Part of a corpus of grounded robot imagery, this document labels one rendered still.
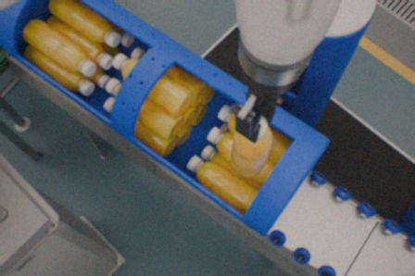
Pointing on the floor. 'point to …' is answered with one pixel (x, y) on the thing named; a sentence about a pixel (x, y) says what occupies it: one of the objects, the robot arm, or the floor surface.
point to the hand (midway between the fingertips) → (257, 119)
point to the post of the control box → (18, 142)
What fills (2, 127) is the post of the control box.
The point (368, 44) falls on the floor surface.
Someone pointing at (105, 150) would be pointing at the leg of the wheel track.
